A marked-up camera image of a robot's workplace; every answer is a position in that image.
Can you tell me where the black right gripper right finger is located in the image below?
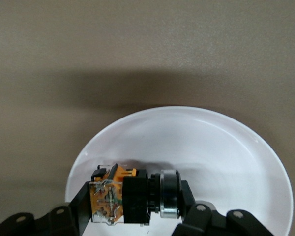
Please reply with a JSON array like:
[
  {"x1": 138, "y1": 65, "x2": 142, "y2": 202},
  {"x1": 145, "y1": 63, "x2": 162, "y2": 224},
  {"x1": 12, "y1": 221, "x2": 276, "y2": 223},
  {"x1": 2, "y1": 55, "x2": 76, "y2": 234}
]
[{"x1": 172, "y1": 180, "x2": 278, "y2": 236}]

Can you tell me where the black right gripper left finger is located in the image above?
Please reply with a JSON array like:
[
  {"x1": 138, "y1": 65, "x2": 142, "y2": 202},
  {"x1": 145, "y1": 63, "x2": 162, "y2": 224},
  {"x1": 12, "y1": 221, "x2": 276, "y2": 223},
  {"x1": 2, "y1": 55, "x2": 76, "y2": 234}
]
[{"x1": 0, "y1": 181, "x2": 91, "y2": 236}]

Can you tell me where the orange and black push-button switch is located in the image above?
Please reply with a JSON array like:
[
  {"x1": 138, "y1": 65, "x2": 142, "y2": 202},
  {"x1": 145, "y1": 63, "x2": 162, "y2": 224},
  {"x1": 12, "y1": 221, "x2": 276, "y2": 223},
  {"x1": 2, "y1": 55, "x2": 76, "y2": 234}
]
[{"x1": 89, "y1": 163, "x2": 181, "y2": 226}]

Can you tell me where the white round plate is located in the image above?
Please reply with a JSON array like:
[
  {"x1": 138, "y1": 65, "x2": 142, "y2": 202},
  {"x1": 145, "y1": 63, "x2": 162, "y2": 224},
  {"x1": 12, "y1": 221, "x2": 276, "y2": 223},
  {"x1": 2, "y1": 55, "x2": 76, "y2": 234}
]
[{"x1": 65, "y1": 105, "x2": 295, "y2": 236}]

